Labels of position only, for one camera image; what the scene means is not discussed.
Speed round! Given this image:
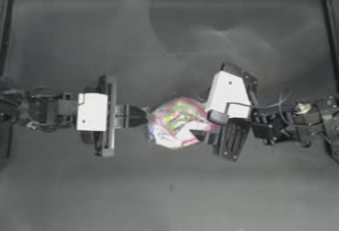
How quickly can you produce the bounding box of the clear bag with pink zip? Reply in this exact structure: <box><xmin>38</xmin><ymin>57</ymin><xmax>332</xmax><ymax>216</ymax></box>
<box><xmin>143</xmin><ymin>96</ymin><xmax>222</xmax><ymax>150</ymax></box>

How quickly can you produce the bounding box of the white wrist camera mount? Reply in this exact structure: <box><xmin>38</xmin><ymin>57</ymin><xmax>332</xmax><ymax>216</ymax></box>
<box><xmin>75</xmin><ymin>92</ymin><xmax>109</xmax><ymax>133</ymax></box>
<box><xmin>205</xmin><ymin>70</ymin><xmax>253</xmax><ymax>119</ymax></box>

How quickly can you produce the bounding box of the thin black camera cable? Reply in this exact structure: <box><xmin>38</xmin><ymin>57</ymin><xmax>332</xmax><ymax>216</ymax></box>
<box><xmin>224</xmin><ymin>101</ymin><xmax>254</xmax><ymax>113</ymax></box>

